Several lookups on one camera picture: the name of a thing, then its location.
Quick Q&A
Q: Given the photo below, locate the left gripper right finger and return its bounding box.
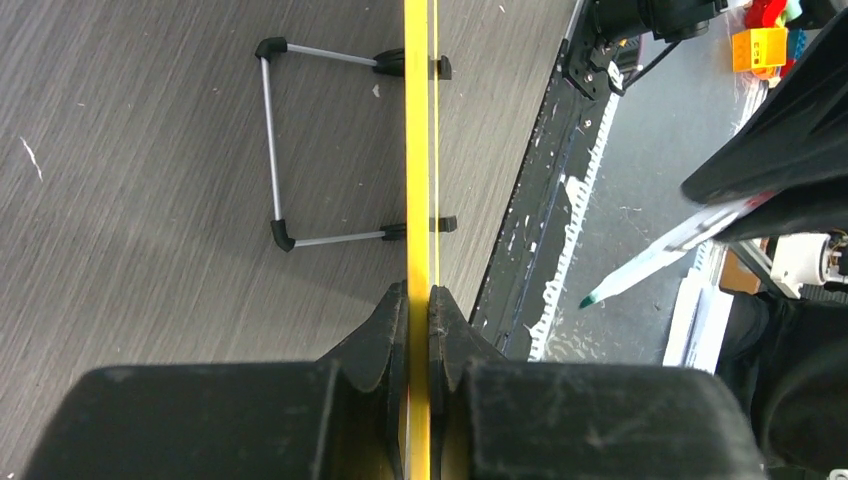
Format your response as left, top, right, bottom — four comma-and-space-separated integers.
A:
428, 286, 766, 479

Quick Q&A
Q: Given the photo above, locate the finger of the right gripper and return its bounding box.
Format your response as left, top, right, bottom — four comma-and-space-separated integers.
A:
715, 192, 847, 243
681, 26, 847, 205

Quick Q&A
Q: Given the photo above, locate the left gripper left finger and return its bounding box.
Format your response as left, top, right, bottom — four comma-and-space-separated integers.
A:
25, 283, 407, 479

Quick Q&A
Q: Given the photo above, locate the green whiteboard marker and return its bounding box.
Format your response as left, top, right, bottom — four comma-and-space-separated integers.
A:
579, 192, 776, 309

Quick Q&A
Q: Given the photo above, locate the yellow framed whiteboard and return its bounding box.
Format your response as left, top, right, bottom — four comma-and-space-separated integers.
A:
254, 0, 460, 480

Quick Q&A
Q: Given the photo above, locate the colourful toy blocks pile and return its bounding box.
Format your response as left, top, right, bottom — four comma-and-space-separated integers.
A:
731, 0, 803, 85

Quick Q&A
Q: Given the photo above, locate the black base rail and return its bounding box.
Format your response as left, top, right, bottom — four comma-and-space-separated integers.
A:
470, 1, 622, 361

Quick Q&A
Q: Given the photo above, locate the white slotted cable duct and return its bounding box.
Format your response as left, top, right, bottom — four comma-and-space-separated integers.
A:
528, 94, 620, 362

